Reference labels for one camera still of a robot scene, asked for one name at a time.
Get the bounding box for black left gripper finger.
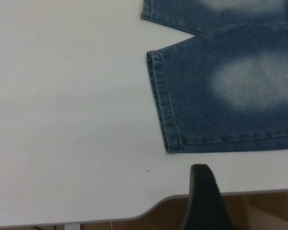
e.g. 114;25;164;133
181;163;233;230

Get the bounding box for blue denim jeans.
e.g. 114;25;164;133
139;0;288;155

